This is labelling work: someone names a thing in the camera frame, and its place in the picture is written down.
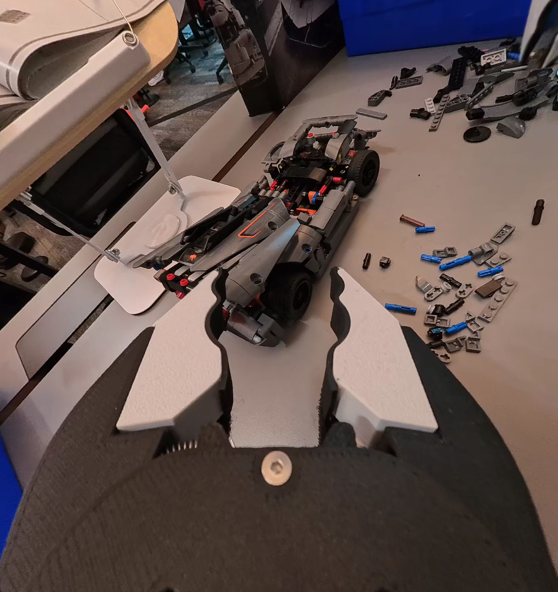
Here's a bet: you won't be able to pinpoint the small grey lego assembly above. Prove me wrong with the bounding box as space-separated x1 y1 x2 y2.
469 241 499 265

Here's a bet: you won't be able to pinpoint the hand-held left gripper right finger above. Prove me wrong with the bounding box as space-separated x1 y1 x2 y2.
320 267 438 447

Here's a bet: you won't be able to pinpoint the black office chair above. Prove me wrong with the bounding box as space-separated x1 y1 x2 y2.
29 109 161 239

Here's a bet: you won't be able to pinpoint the pile of grey lego plates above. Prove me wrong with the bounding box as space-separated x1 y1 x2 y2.
367 39 558 143

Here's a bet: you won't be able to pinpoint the lego set box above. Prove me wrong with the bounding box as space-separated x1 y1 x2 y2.
212 0 346 117

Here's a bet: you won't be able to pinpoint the grey lego car model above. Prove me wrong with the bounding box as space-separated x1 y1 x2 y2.
154 115 382 347

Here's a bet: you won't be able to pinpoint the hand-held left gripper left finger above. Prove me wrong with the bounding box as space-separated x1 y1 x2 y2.
117 268 234 434

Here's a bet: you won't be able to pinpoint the white and wooden book stand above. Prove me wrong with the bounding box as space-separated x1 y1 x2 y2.
0 0 242 315

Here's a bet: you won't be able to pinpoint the lego instruction booklet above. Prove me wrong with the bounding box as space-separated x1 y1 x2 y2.
0 0 168 144

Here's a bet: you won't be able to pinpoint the scattered blue pins grey pieces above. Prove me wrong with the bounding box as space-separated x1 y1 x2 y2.
384 214 518 362

